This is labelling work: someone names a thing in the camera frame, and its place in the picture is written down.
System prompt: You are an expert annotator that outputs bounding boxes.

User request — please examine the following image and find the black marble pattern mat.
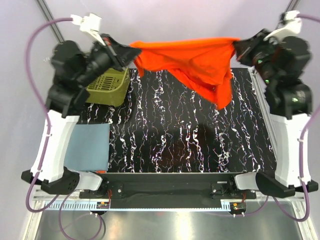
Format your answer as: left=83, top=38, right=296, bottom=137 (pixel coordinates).
left=79, top=68, right=277, bottom=173

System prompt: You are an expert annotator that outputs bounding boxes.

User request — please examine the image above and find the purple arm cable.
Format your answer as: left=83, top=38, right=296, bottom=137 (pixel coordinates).
left=24, top=17, right=108, bottom=238
left=231, top=13, right=320, bottom=222

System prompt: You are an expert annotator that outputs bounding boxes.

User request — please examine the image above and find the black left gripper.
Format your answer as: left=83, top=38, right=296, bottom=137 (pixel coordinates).
left=76, top=33, right=142, bottom=87

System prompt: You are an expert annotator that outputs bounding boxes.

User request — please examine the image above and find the orange t shirt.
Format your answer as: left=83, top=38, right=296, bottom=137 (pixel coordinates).
left=130, top=37, right=238, bottom=110

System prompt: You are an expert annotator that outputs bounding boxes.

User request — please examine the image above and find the folded orange t shirt underneath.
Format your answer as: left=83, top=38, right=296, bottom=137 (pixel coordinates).
left=95, top=170, right=107, bottom=174

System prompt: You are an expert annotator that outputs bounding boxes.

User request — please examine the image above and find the folded grey-blue t shirt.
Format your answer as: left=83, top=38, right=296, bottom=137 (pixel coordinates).
left=64, top=123, right=110, bottom=172

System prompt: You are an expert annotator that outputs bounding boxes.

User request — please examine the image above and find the aluminium frame post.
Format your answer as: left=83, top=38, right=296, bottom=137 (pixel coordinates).
left=34, top=0, right=66, bottom=43
left=275, top=0, right=300, bottom=29

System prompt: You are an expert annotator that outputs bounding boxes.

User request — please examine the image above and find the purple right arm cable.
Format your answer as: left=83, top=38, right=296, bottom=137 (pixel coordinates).
left=231, top=13, right=320, bottom=222

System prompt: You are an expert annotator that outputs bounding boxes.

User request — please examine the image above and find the right aluminium frame post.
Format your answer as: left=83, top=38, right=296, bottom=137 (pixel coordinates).
left=275, top=0, right=300, bottom=29

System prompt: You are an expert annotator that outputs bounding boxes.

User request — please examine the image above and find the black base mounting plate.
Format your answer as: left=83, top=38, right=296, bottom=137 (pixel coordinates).
left=79, top=172, right=257, bottom=210

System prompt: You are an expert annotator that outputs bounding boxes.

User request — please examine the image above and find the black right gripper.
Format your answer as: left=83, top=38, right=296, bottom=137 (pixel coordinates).
left=233, top=28, right=281, bottom=87

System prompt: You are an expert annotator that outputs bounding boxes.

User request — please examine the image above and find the left aluminium frame post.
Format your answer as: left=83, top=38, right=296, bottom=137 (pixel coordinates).
left=34, top=0, right=66, bottom=43

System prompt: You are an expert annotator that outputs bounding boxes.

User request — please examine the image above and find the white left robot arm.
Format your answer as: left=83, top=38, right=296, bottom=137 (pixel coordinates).
left=21, top=13, right=141, bottom=198

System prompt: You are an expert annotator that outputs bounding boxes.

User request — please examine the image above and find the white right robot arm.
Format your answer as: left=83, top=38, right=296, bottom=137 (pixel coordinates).
left=227, top=10, right=319, bottom=199

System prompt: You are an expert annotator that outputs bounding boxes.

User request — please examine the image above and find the olive green plastic basket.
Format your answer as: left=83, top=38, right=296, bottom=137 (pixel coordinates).
left=86, top=68, right=130, bottom=107

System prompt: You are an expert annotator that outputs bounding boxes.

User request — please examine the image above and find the aluminium front rail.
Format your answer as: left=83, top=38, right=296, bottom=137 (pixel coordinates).
left=32, top=181, right=306, bottom=201

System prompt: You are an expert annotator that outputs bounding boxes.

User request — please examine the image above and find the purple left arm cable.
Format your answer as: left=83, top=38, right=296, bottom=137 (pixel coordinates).
left=24, top=17, right=108, bottom=238

